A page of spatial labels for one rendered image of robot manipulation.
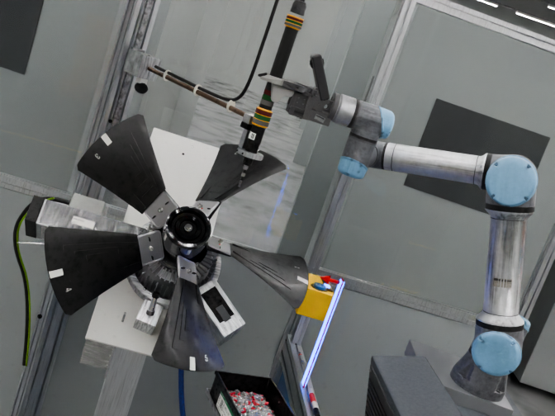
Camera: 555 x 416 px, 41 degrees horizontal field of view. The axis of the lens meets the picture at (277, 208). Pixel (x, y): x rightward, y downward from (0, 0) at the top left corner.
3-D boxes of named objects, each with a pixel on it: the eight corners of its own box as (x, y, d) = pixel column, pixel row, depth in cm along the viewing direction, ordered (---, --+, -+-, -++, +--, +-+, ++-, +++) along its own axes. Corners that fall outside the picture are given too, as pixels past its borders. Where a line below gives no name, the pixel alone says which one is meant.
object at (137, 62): (120, 71, 233) (127, 44, 232) (139, 76, 238) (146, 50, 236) (135, 79, 226) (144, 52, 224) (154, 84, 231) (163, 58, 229)
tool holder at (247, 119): (226, 147, 191) (238, 111, 189) (247, 151, 196) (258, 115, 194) (247, 158, 185) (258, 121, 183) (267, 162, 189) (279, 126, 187)
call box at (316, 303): (288, 299, 240) (299, 269, 238) (317, 307, 242) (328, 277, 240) (294, 318, 225) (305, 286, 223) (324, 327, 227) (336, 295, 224)
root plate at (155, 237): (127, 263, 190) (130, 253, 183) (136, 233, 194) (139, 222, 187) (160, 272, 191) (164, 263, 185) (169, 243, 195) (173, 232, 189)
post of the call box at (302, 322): (290, 339, 237) (302, 304, 234) (299, 342, 237) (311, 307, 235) (291, 343, 234) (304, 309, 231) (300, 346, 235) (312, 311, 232)
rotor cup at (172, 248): (147, 261, 194) (154, 243, 182) (162, 213, 200) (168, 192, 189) (200, 276, 196) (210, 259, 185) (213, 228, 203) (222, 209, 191)
